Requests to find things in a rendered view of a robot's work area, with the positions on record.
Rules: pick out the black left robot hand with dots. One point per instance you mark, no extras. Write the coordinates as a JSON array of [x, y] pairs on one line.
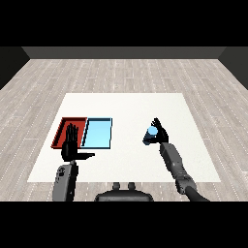
[[69, 150]]

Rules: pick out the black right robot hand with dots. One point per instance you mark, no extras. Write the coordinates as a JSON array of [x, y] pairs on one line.
[[162, 134]]

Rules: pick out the blue can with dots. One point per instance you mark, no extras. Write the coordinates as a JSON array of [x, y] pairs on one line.
[[150, 135]]

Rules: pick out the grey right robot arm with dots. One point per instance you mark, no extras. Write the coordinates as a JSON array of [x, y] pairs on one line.
[[178, 169]]

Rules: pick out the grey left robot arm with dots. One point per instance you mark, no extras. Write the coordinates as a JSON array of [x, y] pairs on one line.
[[65, 181]]

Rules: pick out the red shallow open box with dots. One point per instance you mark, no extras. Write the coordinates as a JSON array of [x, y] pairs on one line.
[[61, 134]]

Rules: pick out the light blue shallow open box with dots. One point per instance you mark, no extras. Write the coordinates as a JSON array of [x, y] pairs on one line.
[[97, 132]]

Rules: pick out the dark grey robot body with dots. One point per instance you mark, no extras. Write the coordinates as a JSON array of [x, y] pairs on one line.
[[124, 193]]

